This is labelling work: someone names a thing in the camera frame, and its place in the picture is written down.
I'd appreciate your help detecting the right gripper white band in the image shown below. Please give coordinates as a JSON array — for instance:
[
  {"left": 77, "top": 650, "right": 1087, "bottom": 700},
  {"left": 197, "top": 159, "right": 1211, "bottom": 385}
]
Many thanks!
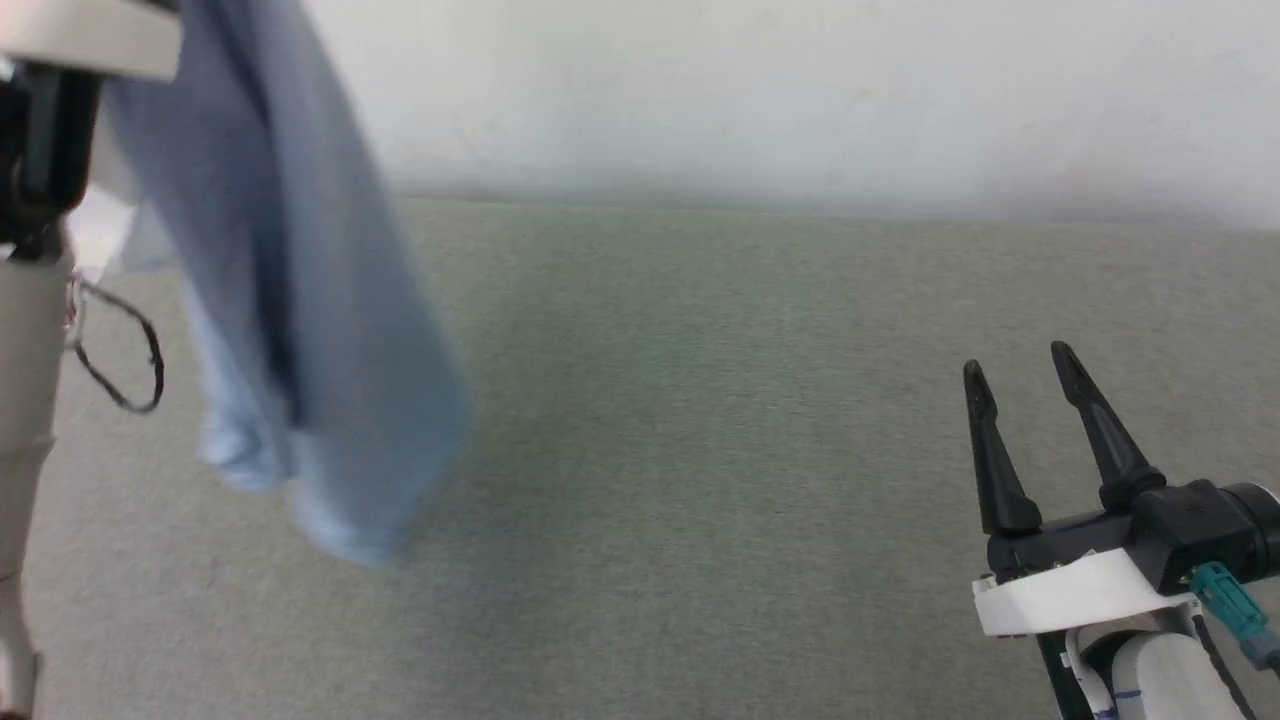
[{"left": 963, "top": 341, "right": 1201, "bottom": 638}]

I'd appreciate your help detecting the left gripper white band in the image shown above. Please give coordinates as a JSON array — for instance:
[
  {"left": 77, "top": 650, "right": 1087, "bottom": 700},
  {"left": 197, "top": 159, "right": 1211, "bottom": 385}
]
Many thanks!
[{"left": 0, "top": 0, "right": 184, "bottom": 81}]

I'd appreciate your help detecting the light blue t-shirt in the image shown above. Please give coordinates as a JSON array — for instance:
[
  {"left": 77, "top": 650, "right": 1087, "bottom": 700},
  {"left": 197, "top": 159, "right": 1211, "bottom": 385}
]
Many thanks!
[{"left": 70, "top": 0, "right": 478, "bottom": 571}]

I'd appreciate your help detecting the grey-green fabric sofa cushion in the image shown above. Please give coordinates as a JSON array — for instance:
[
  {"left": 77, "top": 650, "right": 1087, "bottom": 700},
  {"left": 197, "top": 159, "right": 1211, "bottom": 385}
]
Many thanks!
[{"left": 0, "top": 190, "right": 1280, "bottom": 720}]

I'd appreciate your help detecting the teal right cable connector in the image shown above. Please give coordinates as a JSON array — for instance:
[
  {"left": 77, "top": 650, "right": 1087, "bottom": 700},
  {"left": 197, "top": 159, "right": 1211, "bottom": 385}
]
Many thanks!
[{"left": 1190, "top": 562, "right": 1280, "bottom": 669}]

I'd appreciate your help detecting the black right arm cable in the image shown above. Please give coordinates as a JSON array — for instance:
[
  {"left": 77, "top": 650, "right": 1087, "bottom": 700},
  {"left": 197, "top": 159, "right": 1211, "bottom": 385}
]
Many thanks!
[{"left": 1196, "top": 612, "right": 1263, "bottom": 720}]

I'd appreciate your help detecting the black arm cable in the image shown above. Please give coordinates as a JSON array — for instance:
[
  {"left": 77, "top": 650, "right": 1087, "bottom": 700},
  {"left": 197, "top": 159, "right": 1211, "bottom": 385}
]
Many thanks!
[
  {"left": 66, "top": 274, "right": 167, "bottom": 415},
  {"left": 1196, "top": 612, "right": 1263, "bottom": 720}
]

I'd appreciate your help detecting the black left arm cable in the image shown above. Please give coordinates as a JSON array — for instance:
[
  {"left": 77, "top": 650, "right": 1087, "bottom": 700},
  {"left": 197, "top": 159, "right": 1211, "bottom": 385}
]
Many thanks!
[{"left": 66, "top": 274, "right": 167, "bottom": 415}]

